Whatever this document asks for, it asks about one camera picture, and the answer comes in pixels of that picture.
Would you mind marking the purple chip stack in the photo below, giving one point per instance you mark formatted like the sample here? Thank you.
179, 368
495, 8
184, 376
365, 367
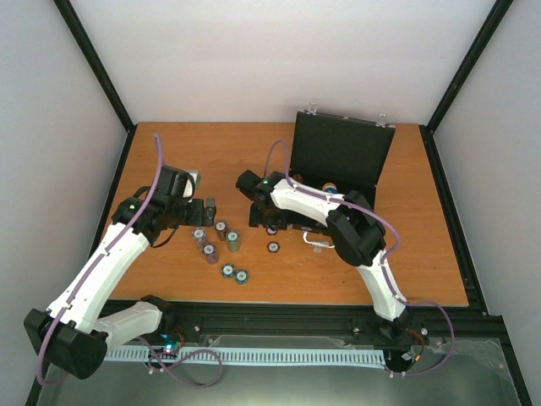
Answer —
210, 253
199, 237

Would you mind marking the purple chip stack lower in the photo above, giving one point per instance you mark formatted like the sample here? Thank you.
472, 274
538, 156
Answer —
210, 253

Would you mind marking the light blue cable duct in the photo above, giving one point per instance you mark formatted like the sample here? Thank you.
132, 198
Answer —
365, 358

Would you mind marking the black frame post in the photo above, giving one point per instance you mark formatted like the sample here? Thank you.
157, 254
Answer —
75, 26
488, 28

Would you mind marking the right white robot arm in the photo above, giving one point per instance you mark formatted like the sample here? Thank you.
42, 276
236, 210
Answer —
361, 238

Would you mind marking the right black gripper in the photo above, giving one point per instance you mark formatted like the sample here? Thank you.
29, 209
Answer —
281, 223

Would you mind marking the left black frame post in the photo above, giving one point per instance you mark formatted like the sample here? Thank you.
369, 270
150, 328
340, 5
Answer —
75, 26

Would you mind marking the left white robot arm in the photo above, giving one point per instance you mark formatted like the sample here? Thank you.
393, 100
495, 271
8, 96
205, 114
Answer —
71, 333

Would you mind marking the purple chip stack upper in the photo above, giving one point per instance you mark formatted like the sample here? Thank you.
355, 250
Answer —
199, 237

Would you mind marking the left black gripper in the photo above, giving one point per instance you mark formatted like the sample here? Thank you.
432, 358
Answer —
198, 218

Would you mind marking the black poker set case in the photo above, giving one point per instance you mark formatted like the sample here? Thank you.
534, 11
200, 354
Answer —
348, 152

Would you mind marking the blue short stack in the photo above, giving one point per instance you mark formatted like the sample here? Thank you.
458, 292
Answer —
228, 270
241, 276

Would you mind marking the green tall chip stack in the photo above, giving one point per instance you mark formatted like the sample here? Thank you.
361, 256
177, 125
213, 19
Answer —
233, 240

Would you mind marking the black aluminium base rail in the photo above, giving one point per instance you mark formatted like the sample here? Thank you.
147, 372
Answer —
352, 324

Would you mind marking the blue short stack right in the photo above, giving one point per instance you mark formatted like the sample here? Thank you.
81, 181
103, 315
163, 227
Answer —
241, 276

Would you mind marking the brown tall chip stack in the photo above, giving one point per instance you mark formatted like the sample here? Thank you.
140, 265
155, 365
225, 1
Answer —
221, 229

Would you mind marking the right black frame post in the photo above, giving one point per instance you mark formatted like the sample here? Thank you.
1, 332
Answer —
488, 28

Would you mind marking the blue short stack left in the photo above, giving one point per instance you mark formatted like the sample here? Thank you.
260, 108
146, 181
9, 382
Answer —
228, 270

